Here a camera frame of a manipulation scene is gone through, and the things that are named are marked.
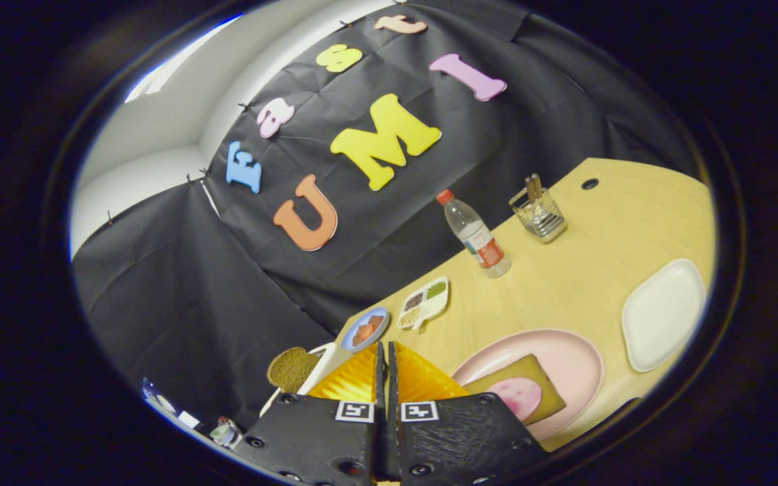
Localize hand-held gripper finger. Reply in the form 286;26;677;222
232;341;390;486
386;341;552;486

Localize brown bread slice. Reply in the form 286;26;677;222
267;347;321;394

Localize red tomato pieces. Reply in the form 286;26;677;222
352;315;384;347

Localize white toaster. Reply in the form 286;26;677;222
259;341;363;419

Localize small blue plate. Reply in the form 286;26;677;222
340;306;390;353

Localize white sectioned seed dish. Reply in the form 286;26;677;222
397;276;450;331

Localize pink ham slice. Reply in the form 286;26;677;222
486;377;543;423

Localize bread slice under ham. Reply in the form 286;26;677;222
463;354;567;426

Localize small colourful object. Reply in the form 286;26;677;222
210;416;244;450

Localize clear plastic water bottle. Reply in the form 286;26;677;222
436;189;512;279

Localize pink round plate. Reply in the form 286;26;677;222
451;329;605;443

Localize white and blue object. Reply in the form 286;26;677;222
142;378;201;429

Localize white square plate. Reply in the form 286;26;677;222
621;259;706;373

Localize metal wire utensil holder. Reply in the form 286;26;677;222
509;188;567;244

